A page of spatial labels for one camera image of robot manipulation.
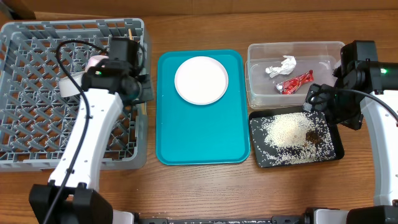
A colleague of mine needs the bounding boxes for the brown food scrap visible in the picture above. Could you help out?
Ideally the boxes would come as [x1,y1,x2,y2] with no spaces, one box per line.
[306,131,323,145]

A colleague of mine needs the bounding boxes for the large white plate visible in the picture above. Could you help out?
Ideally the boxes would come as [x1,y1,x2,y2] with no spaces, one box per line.
[174,56,229,105]

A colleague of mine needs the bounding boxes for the small white bowl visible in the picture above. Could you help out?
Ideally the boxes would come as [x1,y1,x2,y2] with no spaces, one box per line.
[85,55,108,72]

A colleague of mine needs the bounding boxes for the white rice pile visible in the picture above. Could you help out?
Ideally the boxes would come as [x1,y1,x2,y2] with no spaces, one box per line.
[252,111,336,166]

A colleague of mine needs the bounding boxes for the white tissue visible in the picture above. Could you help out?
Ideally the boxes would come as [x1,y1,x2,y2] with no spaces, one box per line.
[266,55,297,78]

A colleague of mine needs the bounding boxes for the grey bowl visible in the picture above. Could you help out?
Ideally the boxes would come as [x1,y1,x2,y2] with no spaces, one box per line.
[58,72,84,98]

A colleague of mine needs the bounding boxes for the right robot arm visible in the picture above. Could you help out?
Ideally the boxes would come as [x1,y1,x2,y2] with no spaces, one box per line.
[300,61,397,223]

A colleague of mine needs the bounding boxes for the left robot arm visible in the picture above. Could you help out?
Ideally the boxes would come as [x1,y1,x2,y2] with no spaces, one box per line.
[29,58,153,223]

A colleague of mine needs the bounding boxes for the black waste tray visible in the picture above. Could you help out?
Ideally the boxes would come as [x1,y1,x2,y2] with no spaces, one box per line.
[248,105,345,169]

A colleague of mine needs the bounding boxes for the red snack wrapper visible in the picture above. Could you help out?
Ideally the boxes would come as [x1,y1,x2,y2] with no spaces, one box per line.
[275,70,314,95]

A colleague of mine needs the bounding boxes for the teal plastic tray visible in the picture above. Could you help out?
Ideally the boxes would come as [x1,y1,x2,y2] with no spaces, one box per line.
[155,49,251,166]

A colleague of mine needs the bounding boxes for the clear plastic bin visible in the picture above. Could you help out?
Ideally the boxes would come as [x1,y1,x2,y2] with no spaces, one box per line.
[245,41,345,110]

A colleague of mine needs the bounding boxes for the grey plastic dish rack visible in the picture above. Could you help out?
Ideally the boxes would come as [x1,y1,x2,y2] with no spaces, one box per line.
[1,18,151,172]

